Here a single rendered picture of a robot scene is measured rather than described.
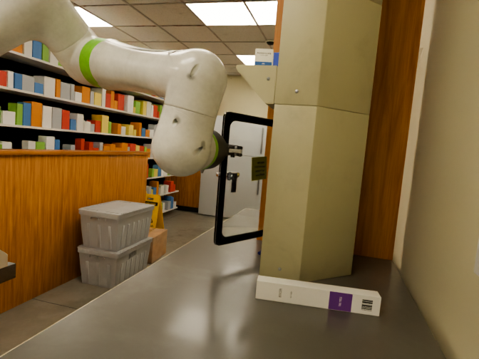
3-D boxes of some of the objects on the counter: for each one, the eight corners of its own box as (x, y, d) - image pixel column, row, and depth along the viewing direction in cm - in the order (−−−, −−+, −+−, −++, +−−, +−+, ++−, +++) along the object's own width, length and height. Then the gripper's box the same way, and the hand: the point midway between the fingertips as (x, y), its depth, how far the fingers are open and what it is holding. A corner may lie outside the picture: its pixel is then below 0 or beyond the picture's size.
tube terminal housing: (348, 257, 120) (374, 28, 113) (353, 293, 89) (390, -20, 82) (277, 246, 126) (297, 28, 119) (259, 276, 95) (284, -16, 88)
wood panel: (390, 258, 124) (445, -167, 110) (392, 260, 121) (447, -175, 108) (257, 238, 136) (291, -146, 123) (256, 239, 133) (291, -153, 120)
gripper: (236, 134, 77) (258, 139, 100) (182, 130, 81) (216, 135, 104) (233, 167, 78) (256, 164, 101) (180, 162, 81) (214, 160, 104)
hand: (232, 149), depth 99 cm, fingers closed
